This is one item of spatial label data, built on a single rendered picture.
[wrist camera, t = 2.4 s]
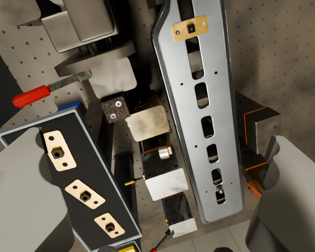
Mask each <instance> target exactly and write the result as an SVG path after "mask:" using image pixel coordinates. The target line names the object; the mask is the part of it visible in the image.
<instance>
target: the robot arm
mask: <svg viewBox="0 0 315 252"><path fill-rule="evenodd" d="M48 153H49V152H48V148H47V145H46V141H45V137H44V133H43V130H42V127H32V128H29V129H28V130H27V131H26V132H24V133H23V134H22V135H21V136H20V137H18V138H17V139H16V140H15V141H14V142H12V143H11V144H10V145H9V146H7V147H6V148H5V149H4V150H3V151H1V152H0V252H69V251H70V249H71V248H72V246H73V245H74V242H75V236H74V232H73V228H72V224H71V220H70V216H69V212H68V208H67V205H66V202H65V200H64V197H63V194H62V191H61V189H60V188H59V187H58V186H56V185H53V184H51V183H50V181H51V179H52V177H51V173H50V170H49V166H48V162H47V159H46V154H48ZM264 160H267V163H268V165H269V168H268V171H267V173H266V176H265V178H264V180H263V185H264V187H265V189H266V190H265V191H264V192H263V193H262V194H261V197H260V199H259V201H258V204H257V206H256V208H255V211H254V213H253V215H252V218H251V220H250V223H249V227H248V230H247V234H246V237H245V243H246V246H247V248H248V249H249V251H250V252H315V163H314V162H313V161H312V160H311V159H310V158H308V157H307V156H306V155H305V154H304V153H303V152H301V151H300V150H299V149H298V148H297V147H296V146H295V145H293V144H292V143H291V142H290V141H289V140H288V139H286V138H285V137H284V136H281V135H272V136H271V139H270V141H269V144H268V147H267V151H266V154H265V158H264Z"/></svg>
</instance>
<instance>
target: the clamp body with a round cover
mask: <svg viewBox="0 0 315 252"><path fill-rule="evenodd" d="M134 75H135V78H136V82H137V86H136V87H135V88H133V89H130V90H127V91H126V96H127V101H128V104H129V107H130V117H127V118H125V120H126V121H127V126H128V127H129V128H130V131H131V133H132V136H133V138H134V140H135V141H137V142H139V141H142V140H145V139H148V138H151V137H154V136H157V135H160V134H163V133H166V132H168V131H169V130H170V126H169V122H168V119H167V115H166V112H165V108H164V106H163V105H162V103H161V101H160V99H159V97H158V95H157V93H156V92H155V91H154V89H152V90H151V88H150V84H149V81H148V78H147V75H146V72H145V70H143V71H140V72H137V73H135V74H134Z"/></svg>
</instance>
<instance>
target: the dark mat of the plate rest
mask: <svg viewBox="0 0 315 252"><path fill-rule="evenodd" d="M34 127H35V128H40V127H41V128H42V131H43V133H47V132H51V131H55V130H59V131H61V133H62V135H63V137H64V139H65V141H66V144H67V146H68V148H69V150H70V152H71V154H72V156H73V158H74V160H75V162H76V167H74V168H70V169H66V170H62V171H58V170H57V169H56V167H55V166H54V164H53V162H52V160H51V158H50V157H49V155H48V153H47V154H45V156H46V160H47V164H48V167H49V171H50V174H51V181H50V183H51V184H53V185H55V186H57V187H59V188H60V190H61V192H62V195H63V198H64V200H65V203H66V206H67V210H68V214H69V218H70V222H71V224H72V226H73V227H74V228H75V230H76V231H77V232H78V233H79V235H80V236H81V237H82V239H83V240H84V241H85V242H86V244H87V245H88V246H89V248H90V249H91V250H92V251H93V250H95V249H98V248H101V247H103V246H107V245H110V244H113V243H116V242H119V241H122V240H125V239H128V238H130V237H133V236H136V235H139V232H138V230H137V228H136V226H135V224H134V223H133V221H132V219H131V217H130V215H129V213H128V211H127V210H126V208H125V206H124V204H123V202H122V200H121V198H120V196H119V195H118V193H117V191H116V189H115V187H114V185H113V183H112V181H111V180H110V178H109V176H108V174H107V172H106V170H105V168H104V167H103V165H102V163H101V161H100V159H99V157H98V155H97V153H96V152H95V150H94V148H93V146H92V144H91V142H90V140H89V139H88V137H87V135H86V133H85V131H84V129H83V127H82V125H81V124H80V122H79V120H78V118H77V116H76V114H75V113H74V112H72V113H69V114H65V115H62V116H59V117H56V118H53V119H50V120H47V121H44V122H41V123H38V124H35V125H32V126H29V127H26V128H23V129H20V130H17V131H14V132H11V133H8V134H5V135H3V137H4V138H5V139H6V141H7V142H8V143H9V144H11V143H12V142H14V141H15V140H16V139H17V138H19V137H20V136H21V135H22V134H23V133H25V132H26V131H27V130H28V129H30V128H34ZM76 179H79V180H81V181H82V182H84V183H85V184H86V185H88V186H89V187H90V188H92V189H93V190H94V191H95V192H97V193H98V194H99V195H101V196H102V197H103V198H105V202H104V203H102V204H101V205H99V206H98V207H96V208H94V209H92V208H90V207H89V206H87V205H86V204H84V203H83V202H82V201H80V200H79V199H77V198H76V197H74V196H73V195H71V194H70V193H69V192H67V191H66V190H65V188H66V186H68V185H69V184H70V183H72V182H73V181H75V180H76ZM107 212H108V213H110V214H111V215H112V216H113V217H114V219H115V220H116V221H117V222H118V223H119V224H120V225H121V227H122V228H123V229H124V230H125V233H123V234H121V235H119V236H116V237H114V238H112V237H110V236H109V235H108V234H107V233H106V232H105V231H104V230H103V229H102V228H101V227H100V226H99V225H98V224H97V222H96V221H95V218H96V217H98V216H100V215H102V214H104V213H107Z"/></svg>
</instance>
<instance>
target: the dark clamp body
mask: <svg viewBox="0 0 315 252"><path fill-rule="evenodd" d="M89 72H90V74H91V78H89V79H88V80H89V82H90V85H91V87H92V89H93V91H94V93H95V95H96V97H97V98H99V99H104V98H107V97H110V96H113V95H116V94H119V93H122V92H125V91H128V90H131V89H134V88H135V87H136V86H137V81H136V77H135V74H134V70H133V67H132V65H131V62H130V57H129V56H127V57H124V58H122V59H119V60H116V61H113V62H110V63H107V64H104V65H101V66H98V67H95V68H91V69H89Z"/></svg>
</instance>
